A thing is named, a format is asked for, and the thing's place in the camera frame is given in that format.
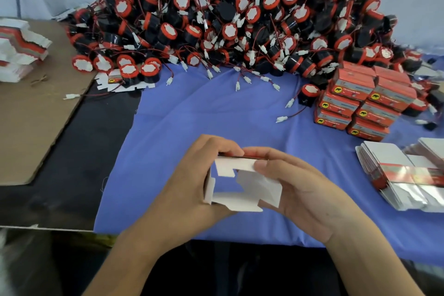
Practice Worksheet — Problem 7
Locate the person's right hand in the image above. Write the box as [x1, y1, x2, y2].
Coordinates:
[243, 147, 369, 246]

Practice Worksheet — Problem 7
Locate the blue cloth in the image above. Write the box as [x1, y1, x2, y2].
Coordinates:
[93, 53, 444, 265]

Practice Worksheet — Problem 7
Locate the pile of black red buzzers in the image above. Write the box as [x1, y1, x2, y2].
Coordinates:
[66, 0, 444, 113]

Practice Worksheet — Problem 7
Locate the person's left forearm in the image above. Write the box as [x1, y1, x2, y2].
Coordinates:
[83, 237, 178, 296]

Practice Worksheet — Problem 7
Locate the person's left hand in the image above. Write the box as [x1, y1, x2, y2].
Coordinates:
[135, 134, 245, 253]

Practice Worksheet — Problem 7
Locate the single red black buzzer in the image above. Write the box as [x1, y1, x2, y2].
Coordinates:
[275, 83, 321, 124]

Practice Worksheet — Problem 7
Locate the stack of paper boxes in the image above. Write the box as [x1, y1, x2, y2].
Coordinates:
[355, 137, 444, 212]
[0, 18, 53, 84]

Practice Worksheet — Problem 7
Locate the orange white paper box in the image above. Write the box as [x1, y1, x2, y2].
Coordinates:
[314, 119, 351, 132]
[315, 113, 353, 128]
[329, 68, 376, 102]
[375, 65, 412, 85]
[368, 77, 417, 113]
[319, 91, 362, 117]
[342, 61, 379, 77]
[317, 106, 357, 123]
[347, 119, 391, 142]
[203, 155, 284, 213]
[356, 100, 402, 127]

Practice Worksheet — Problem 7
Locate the brown cardboard sheet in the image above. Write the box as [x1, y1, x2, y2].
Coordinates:
[0, 19, 98, 186]

